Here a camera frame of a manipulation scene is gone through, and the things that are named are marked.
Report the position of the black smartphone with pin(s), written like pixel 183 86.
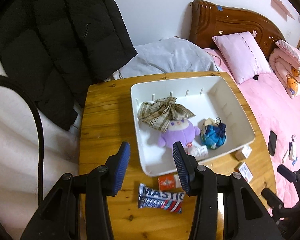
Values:
pixel 272 143

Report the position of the plaid fabric bow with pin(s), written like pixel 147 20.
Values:
pixel 161 112

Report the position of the long orange white box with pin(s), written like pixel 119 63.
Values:
pixel 169 182

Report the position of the purple plush toy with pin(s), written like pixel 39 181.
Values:
pixel 182 131

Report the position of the small white carton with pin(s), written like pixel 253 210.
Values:
pixel 243 153

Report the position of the red white box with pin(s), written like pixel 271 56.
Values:
pixel 245 172

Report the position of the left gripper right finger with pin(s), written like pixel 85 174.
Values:
pixel 186 167

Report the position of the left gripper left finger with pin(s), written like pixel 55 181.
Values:
pixel 121 161

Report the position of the white curtain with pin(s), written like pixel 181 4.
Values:
pixel 19 159

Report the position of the pink pillow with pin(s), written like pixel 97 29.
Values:
pixel 243 55

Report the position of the wooden headboard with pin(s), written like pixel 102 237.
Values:
pixel 209 20

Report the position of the black jacket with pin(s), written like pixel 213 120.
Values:
pixel 56 49

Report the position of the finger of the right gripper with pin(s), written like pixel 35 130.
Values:
pixel 287 173
pixel 272 199

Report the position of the small white green box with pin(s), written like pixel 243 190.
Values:
pixel 199 153

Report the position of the white plastic tray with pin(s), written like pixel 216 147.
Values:
pixel 207 97

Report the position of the blue Mastic snack packet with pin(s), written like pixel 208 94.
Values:
pixel 151 198

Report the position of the folded pink cartoon quilt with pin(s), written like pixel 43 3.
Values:
pixel 285 62

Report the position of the blue drawstring pouch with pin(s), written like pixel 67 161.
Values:
pixel 214 136

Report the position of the grey blanket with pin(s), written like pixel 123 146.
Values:
pixel 167 56

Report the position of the pink bedspread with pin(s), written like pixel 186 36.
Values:
pixel 275 111

